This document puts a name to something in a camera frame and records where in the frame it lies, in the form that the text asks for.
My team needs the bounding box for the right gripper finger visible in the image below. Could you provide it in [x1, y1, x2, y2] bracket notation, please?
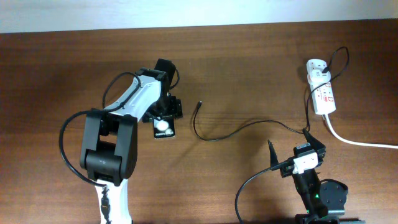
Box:
[303, 129, 325, 152]
[267, 140, 279, 167]

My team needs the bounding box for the black Samsung Galaxy smartphone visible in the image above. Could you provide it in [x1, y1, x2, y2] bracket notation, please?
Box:
[153, 118, 175, 139]

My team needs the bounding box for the black USB charging cable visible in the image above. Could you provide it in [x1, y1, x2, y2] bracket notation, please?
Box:
[192, 46, 350, 142]

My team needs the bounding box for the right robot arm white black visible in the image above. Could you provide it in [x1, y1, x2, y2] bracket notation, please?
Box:
[268, 130, 348, 223]

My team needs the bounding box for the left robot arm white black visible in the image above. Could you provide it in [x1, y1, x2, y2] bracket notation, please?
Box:
[80, 58, 183, 223]

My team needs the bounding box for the white USB charger plug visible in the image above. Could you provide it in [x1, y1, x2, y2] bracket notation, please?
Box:
[307, 67, 331, 85]

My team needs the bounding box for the white power strip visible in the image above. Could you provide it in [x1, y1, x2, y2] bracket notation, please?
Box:
[306, 59, 336, 115]

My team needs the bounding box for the white power strip cord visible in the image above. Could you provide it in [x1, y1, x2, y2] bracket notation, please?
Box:
[322, 114, 398, 150]

